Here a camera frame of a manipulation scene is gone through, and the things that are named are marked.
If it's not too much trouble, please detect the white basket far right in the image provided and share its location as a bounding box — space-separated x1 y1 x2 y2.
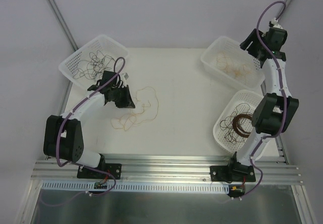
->
200 36 264 91

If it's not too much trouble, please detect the brown loose cable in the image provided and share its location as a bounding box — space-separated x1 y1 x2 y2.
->
220 102 250 145

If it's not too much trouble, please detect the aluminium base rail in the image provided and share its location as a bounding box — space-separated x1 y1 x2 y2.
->
31 154 304 185

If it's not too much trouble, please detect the dark cable in left basket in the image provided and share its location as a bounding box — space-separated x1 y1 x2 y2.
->
74 57 101 82

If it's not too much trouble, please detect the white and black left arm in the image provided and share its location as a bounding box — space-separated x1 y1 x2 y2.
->
43 71 135 180

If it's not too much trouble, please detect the brown cable coil in basket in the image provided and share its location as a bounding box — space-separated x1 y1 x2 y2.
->
232 114 253 139

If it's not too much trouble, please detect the white basket near right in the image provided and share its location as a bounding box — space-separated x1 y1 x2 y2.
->
212 90 262 154

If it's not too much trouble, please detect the white slotted cable duct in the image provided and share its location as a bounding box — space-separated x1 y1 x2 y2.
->
41 181 229 194

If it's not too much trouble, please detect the white basket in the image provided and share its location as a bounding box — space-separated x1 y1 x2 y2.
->
212 90 262 154
59 34 130 90
200 36 264 91

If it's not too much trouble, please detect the yellow cable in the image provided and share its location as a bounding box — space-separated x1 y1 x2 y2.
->
110 86 160 132

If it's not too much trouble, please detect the orange cable in right basket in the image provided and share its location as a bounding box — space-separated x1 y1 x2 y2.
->
216 51 253 82

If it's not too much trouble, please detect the dark cable pulled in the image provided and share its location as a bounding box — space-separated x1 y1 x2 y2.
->
73 50 115 81

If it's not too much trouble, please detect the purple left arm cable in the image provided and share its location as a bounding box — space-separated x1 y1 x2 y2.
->
57 56 126 168

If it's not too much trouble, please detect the white basket far left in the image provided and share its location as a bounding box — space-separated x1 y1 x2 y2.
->
59 34 130 90

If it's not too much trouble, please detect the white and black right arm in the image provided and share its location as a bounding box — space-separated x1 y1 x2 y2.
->
226 27 299 182

